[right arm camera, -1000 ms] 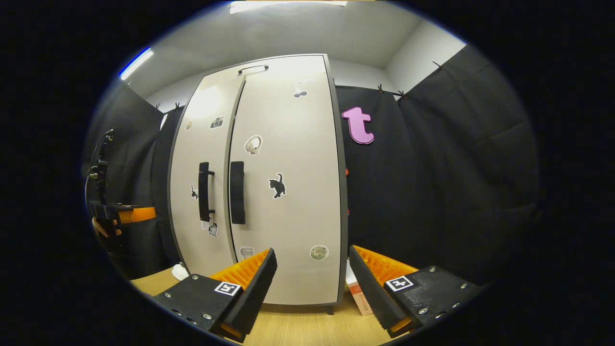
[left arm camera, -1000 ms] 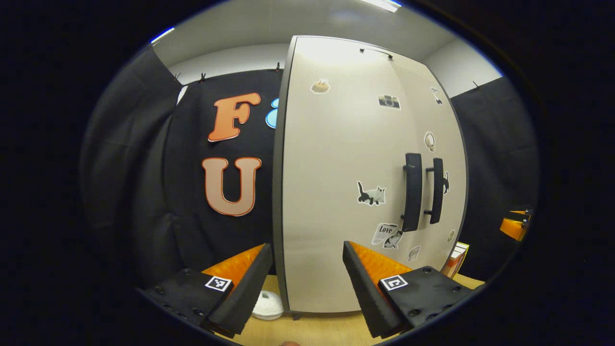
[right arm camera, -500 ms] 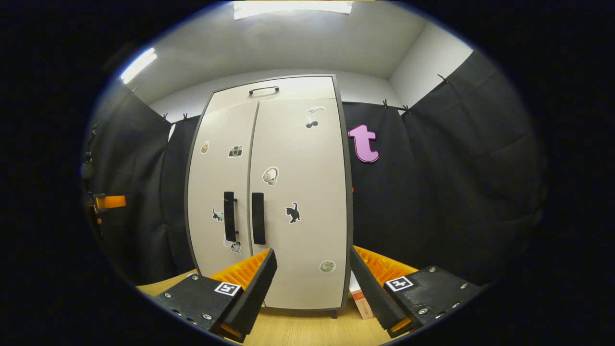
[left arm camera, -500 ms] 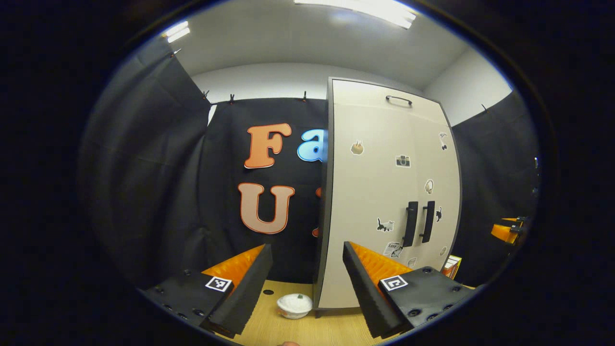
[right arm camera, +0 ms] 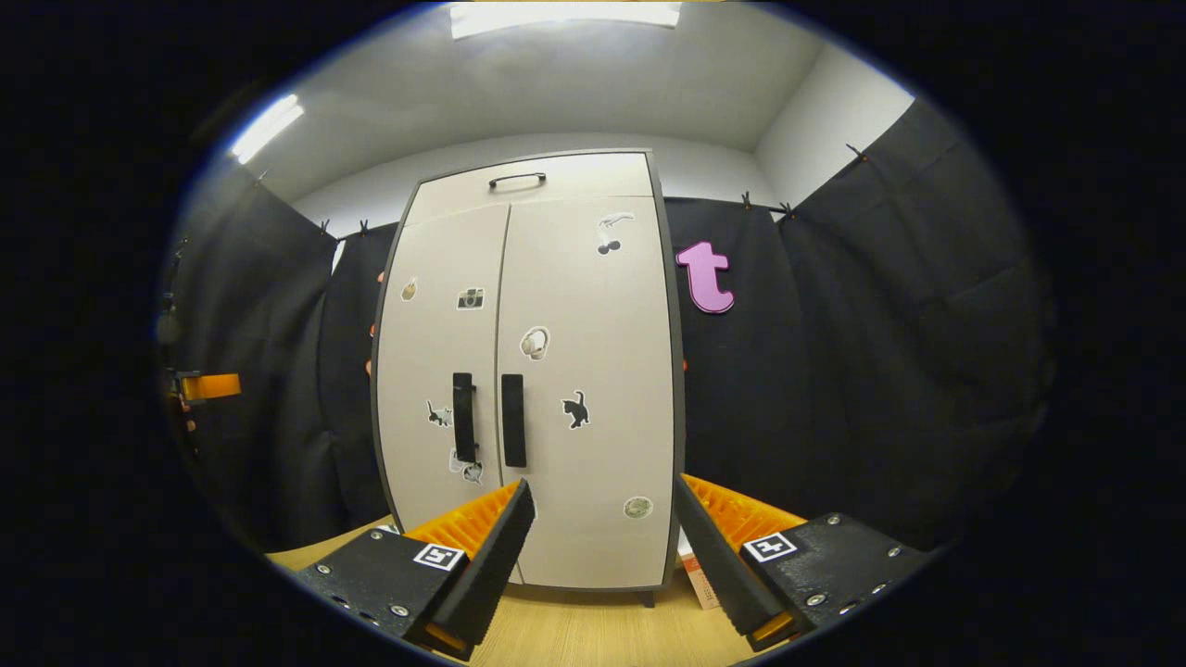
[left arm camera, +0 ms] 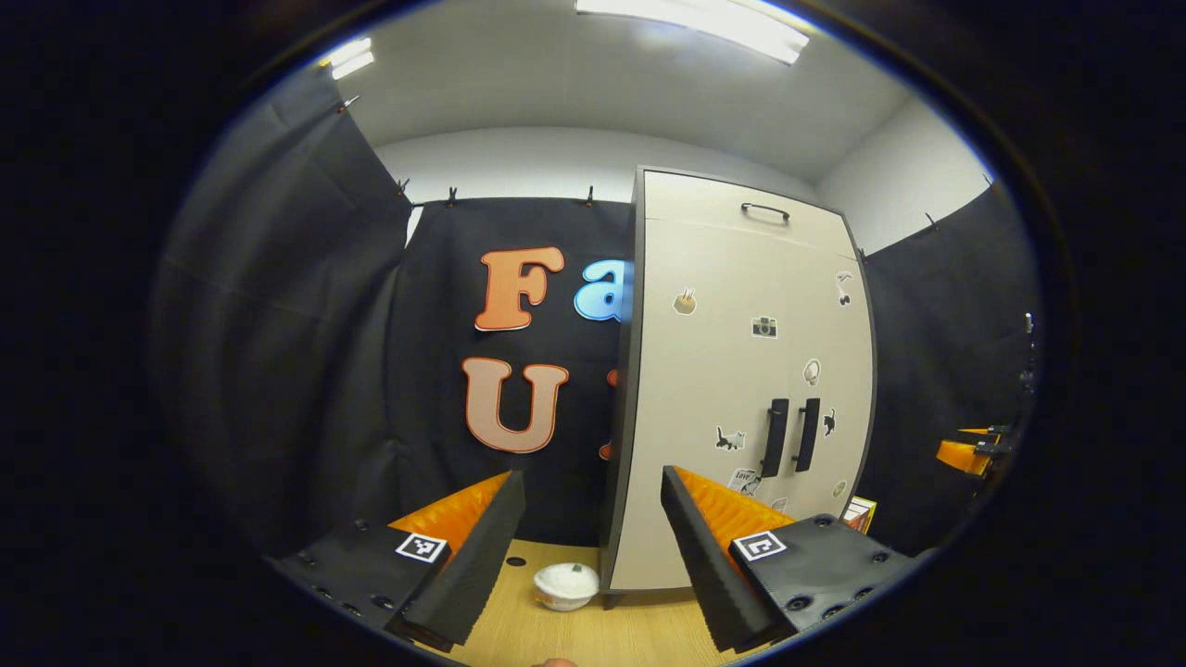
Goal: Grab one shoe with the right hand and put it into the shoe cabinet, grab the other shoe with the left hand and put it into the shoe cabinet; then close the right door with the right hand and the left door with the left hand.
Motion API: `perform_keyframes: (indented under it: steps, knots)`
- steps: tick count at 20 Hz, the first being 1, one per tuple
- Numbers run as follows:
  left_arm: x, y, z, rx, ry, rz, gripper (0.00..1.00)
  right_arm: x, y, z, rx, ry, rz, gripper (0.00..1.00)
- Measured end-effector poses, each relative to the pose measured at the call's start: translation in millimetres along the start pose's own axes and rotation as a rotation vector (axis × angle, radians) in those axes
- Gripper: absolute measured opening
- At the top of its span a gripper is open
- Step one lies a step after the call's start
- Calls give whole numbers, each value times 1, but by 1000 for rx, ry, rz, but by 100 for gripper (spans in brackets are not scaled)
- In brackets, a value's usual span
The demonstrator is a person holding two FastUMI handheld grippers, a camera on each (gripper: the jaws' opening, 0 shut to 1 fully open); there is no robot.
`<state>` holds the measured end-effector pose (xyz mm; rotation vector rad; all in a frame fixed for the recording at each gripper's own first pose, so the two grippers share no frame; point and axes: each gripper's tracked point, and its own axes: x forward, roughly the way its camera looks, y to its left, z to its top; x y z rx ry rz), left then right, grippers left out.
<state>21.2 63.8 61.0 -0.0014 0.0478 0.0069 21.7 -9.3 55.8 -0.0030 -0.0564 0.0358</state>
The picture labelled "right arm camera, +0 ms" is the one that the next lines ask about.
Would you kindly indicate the white and brown box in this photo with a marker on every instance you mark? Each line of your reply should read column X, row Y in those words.
column 697, row 579

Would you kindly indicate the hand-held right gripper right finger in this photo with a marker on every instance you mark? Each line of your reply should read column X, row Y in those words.
column 715, row 565

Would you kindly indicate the small ceiling light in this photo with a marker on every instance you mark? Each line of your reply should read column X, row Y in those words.
column 267, row 130

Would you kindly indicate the white and grey shoe cabinet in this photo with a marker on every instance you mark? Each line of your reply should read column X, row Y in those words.
column 574, row 176

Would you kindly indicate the black backdrop cloth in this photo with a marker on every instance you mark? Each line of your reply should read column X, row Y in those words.
column 834, row 371

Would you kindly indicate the large ceiling light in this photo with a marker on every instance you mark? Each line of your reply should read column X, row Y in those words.
column 565, row 18

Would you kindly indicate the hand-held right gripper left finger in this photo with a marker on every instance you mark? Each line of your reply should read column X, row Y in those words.
column 496, row 565

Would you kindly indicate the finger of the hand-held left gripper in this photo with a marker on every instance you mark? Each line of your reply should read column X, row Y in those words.
column 215, row 386

